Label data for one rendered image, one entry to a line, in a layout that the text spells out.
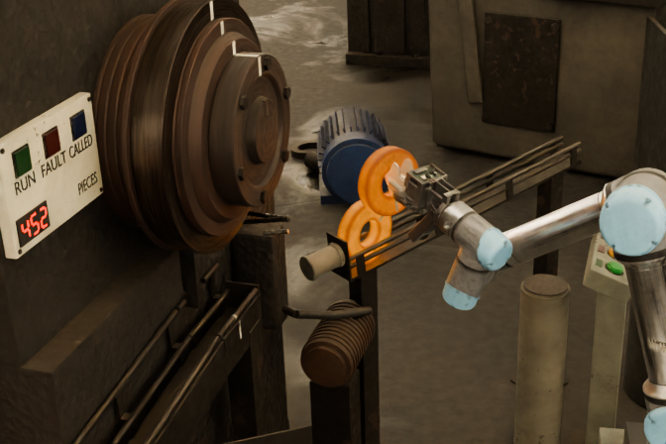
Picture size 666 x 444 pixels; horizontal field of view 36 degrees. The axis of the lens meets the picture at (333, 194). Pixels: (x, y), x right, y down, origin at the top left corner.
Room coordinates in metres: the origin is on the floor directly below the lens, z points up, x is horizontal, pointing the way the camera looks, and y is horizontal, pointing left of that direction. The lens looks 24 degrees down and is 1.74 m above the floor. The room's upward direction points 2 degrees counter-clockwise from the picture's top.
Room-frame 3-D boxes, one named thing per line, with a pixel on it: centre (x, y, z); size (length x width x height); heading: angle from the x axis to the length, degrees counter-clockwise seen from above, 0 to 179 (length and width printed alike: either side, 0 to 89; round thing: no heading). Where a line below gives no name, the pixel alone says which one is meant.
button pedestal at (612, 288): (2.18, -0.68, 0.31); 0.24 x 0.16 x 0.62; 161
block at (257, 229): (2.00, 0.17, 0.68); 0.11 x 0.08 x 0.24; 71
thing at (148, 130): (1.77, 0.23, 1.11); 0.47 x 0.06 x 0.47; 161
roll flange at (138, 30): (1.80, 0.31, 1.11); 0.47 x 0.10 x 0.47; 161
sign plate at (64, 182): (1.48, 0.44, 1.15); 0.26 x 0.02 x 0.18; 161
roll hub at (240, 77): (1.74, 0.14, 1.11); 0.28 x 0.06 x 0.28; 161
